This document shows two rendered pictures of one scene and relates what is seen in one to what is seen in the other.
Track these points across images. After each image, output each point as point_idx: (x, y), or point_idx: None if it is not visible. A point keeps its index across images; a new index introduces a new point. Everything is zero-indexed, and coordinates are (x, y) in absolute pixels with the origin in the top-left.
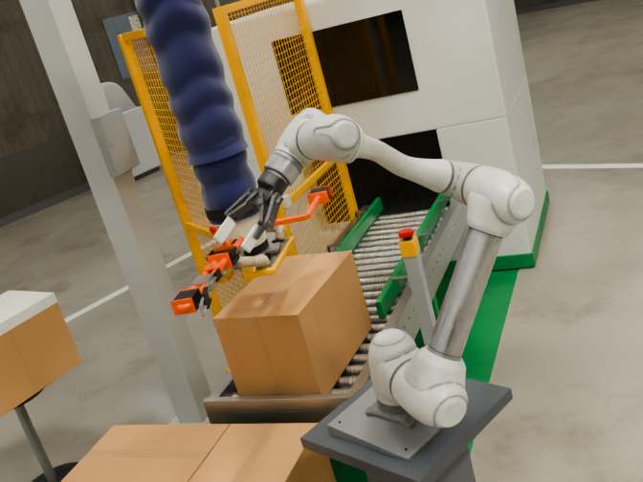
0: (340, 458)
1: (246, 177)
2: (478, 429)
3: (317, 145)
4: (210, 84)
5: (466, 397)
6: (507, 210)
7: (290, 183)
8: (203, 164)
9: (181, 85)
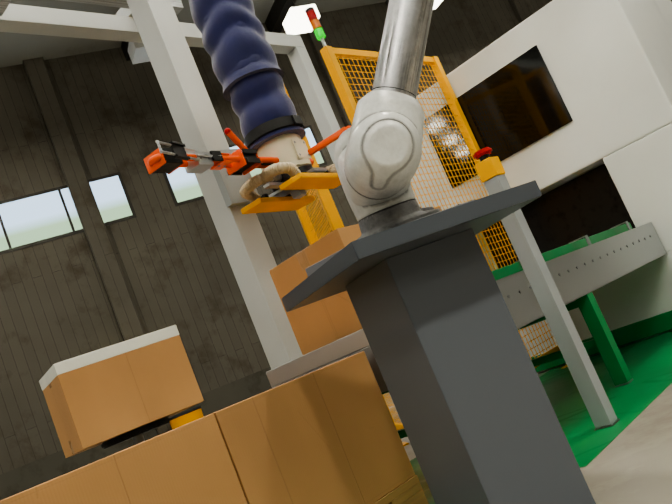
0: (305, 291)
1: (276, 95)
2: (472, 213)
3: None
4: (229, 6)
5: (410, 126)
6: None
7: None
8: (232, 88)
9: (204, 13)
